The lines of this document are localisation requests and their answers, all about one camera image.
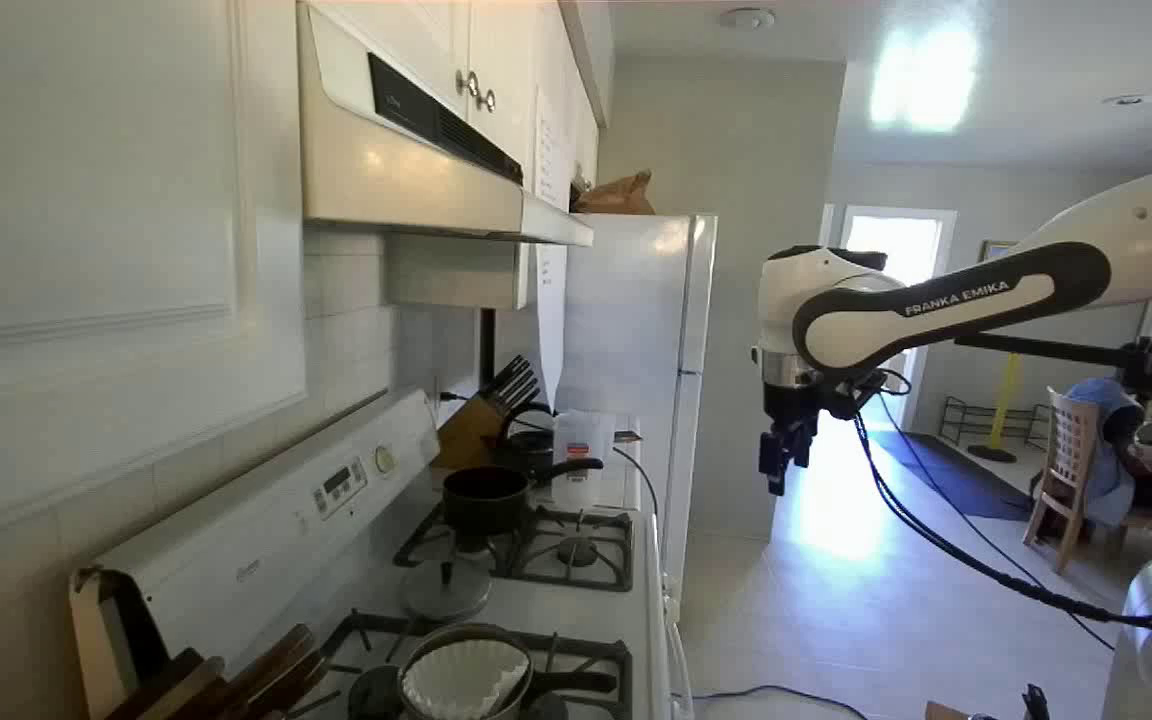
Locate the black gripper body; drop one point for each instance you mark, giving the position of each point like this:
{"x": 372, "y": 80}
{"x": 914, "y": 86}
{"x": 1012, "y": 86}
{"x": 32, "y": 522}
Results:
{"x": 794, "y": 405}

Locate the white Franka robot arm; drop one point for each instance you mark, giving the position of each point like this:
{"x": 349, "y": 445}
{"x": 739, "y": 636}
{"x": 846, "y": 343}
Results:
{"x": 951, "y": 300}

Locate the dark floor rug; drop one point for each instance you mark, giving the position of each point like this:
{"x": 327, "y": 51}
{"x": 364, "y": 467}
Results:
{"x": 963, "y": 481}

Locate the white refrigerator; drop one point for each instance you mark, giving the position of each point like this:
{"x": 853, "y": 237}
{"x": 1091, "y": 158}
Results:
{"x": 628, "y": 335}

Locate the bright glass door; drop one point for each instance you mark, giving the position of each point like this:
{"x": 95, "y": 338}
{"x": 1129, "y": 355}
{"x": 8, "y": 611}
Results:
{"x": 903, "y": 254}

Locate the dark stove burner grate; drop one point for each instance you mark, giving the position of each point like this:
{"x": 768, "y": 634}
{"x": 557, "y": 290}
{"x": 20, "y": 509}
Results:
{"x": 601, "y": 552}

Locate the yellow pole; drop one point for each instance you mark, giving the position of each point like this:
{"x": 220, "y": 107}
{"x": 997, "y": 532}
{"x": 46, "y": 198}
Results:
{"x": 1006, "y": 403}

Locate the wooden chair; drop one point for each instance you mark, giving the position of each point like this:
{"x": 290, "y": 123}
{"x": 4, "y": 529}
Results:
{"x": 1070, "y": 454}

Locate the brown box atop refrigerator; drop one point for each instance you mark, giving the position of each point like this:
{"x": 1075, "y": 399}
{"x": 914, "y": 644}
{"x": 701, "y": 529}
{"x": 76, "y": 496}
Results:
{"x": 616, "y": 198}

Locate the black cooking pot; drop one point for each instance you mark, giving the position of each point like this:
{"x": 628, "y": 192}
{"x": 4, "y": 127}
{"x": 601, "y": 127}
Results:
{"x": 480, "y": 501}

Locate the knife block with black knives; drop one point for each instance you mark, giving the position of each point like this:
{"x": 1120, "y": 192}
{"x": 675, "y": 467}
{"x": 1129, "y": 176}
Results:
{"x": 470, "y": 435}

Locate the seated person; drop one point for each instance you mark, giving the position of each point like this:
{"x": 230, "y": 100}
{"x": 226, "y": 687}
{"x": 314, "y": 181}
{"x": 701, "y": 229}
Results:
{"x": 1109, "y": 415}

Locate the silver pot lid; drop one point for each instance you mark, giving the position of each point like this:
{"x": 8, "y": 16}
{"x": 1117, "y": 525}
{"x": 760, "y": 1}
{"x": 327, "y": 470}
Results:
{"x": 443, "y": 593}

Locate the white upper cabinet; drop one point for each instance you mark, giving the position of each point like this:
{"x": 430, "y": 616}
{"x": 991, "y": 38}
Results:
{"x": 509, "y": 54}
{"x": 70, "y": 161}

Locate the white range hood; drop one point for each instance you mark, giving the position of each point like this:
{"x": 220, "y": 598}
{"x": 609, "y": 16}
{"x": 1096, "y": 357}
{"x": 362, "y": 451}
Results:
{"x": 389, "y": 172}

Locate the white gas stove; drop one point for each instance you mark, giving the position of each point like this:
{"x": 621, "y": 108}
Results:
{"x": 271, "y": 532}

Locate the wooden knife block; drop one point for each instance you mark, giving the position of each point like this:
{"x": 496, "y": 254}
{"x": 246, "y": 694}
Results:
{"x": 99, "y": 640}

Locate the black camera stand pole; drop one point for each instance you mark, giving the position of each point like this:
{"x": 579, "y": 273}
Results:
{"x": 1043, "y": 349}

